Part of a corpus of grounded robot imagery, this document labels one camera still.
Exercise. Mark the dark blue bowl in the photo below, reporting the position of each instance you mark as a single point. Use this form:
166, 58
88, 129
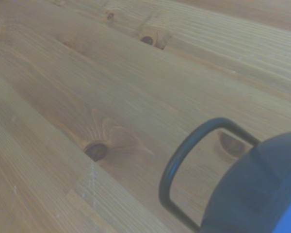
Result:
257, 189

